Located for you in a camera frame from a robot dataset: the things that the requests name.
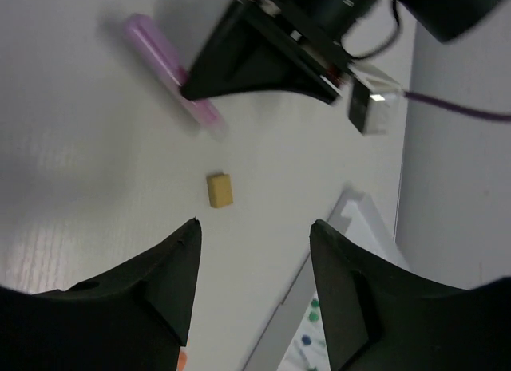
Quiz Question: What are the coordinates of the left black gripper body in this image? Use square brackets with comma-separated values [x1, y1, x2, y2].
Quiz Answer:
[236, 0, 359, 88]

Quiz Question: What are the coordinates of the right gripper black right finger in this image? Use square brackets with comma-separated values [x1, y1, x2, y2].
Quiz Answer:
[310, 220, 510, 370]

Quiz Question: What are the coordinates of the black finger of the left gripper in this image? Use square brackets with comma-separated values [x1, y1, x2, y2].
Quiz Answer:
[180, 0, 339, 105]

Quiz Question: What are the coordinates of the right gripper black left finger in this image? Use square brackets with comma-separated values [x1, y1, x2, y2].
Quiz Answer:
[1, 219, 202, 370]

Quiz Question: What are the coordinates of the blue capped white pen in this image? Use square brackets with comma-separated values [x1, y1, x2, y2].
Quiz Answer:
[301, 335, 312, 346]

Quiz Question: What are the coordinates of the pink highlighter stick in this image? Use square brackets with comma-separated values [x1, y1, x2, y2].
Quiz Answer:
[124, 14, 228, 140]

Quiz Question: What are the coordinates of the orange capped clear tube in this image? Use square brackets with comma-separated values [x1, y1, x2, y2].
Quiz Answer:
[176, 350, 188, 371]

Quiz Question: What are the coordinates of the white divided tray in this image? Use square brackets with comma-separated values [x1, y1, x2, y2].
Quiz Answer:
[244, 185, 409, 370]

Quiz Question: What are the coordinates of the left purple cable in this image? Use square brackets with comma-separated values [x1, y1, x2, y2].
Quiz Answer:
[401, 89, 511, 123]

